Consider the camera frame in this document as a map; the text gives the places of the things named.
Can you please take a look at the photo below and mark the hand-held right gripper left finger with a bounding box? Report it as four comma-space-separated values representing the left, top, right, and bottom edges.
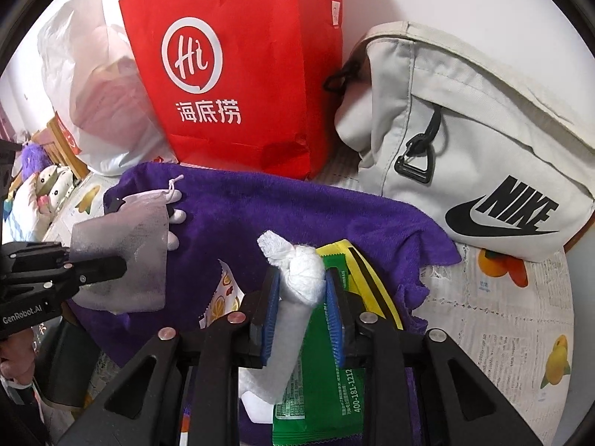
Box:
58, 267, 283, 446

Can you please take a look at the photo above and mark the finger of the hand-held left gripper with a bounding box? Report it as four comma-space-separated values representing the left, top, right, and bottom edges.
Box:
9, 240, 77, 265
42, 256, 128, 303

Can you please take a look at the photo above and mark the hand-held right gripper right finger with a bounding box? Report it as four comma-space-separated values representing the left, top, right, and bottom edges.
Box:
325, 268, 531, 446

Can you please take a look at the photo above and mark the white knotted sock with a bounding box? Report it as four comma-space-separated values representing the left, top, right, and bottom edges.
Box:
239, 230, 326, 421

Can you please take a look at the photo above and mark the grey organza drawstring pouch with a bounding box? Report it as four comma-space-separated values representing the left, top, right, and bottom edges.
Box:
70, 175, 187, 314

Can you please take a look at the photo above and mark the fruit print packet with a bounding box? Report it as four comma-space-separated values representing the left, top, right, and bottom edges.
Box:
199, 260, 246, 330

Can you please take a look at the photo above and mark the dark green wipe packet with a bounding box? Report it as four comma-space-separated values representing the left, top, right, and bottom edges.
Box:
272, 253, 373, 444

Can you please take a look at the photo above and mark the person's left hand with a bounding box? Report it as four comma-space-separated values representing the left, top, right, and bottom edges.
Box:
0, 330, 39, 384

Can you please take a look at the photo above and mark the dark tea tin box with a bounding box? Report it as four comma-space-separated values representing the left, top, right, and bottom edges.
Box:
35, 316, 100, 407

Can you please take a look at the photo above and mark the white spotted plush toy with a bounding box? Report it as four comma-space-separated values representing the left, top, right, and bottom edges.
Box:
35, 165, 75, 205

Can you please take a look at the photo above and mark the purple plush toy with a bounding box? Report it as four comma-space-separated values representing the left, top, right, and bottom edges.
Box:
21, 144, 47, 172

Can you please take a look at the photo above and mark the purple towel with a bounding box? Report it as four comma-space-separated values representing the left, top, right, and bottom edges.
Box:
65, 162, 463, 446

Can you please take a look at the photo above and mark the wooden headboard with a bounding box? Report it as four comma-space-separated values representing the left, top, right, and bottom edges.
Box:
46, 116, 89, 177

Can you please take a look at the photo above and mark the white plastic shopping bag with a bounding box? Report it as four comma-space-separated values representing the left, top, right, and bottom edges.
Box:
36, 0, 180, 177

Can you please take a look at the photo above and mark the fruit print tablecloth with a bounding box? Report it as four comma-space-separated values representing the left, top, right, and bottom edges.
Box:
42, 142, 593, 446

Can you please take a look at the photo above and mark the red paper bag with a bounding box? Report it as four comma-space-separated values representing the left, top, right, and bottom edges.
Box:
118, 0, 345, 181

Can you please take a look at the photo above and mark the grey waist bag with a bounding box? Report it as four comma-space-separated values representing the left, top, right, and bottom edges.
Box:
323, 21, 595, 263

